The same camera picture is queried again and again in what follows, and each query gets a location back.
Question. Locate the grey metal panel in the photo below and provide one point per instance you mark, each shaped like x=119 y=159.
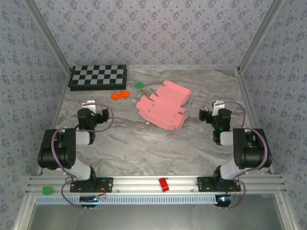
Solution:
x=153 y=218

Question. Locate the aluminium mounting rail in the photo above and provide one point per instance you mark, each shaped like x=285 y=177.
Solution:
x=139 y=184

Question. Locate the black and grey chessboard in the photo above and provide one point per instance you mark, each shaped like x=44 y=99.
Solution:
x=98 y=75

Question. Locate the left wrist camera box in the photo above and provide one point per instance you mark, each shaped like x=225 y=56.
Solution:
x=89 y=104

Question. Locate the orange plastic toy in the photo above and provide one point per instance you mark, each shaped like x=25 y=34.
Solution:
x=120 y=95

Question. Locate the red block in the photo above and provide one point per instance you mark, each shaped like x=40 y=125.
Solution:
x=163 y=185

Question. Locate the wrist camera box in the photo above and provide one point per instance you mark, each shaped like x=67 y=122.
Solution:
x=89 y=104
x=217 y=106

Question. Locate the small green toy brick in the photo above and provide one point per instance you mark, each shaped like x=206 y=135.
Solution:
x=139 y=85

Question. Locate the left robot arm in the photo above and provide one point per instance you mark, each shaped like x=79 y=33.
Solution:
x=60 y=148

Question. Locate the aluminium table side rail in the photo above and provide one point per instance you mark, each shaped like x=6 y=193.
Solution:
x=62 y=94
x=247 y=95

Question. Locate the aluminium frame post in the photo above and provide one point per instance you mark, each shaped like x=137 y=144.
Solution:
x=259 y=36
x=49 y=36

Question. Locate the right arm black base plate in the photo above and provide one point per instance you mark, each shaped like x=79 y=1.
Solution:
x=204 y=185

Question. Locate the aluminium frame leg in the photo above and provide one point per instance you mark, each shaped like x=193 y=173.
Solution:
x=23 y=213
x=287 y=213

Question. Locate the pink paper box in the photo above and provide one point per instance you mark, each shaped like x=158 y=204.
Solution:
x=165 y=107

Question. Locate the green cube block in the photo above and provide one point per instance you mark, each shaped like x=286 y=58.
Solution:
x=47 y=190

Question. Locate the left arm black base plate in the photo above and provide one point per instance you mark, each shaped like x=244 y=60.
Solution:
x=108 y=184

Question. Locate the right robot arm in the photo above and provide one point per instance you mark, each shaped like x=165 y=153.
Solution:
x=251 y=151

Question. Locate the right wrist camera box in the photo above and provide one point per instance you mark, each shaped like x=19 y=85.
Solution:
x=217 y=106

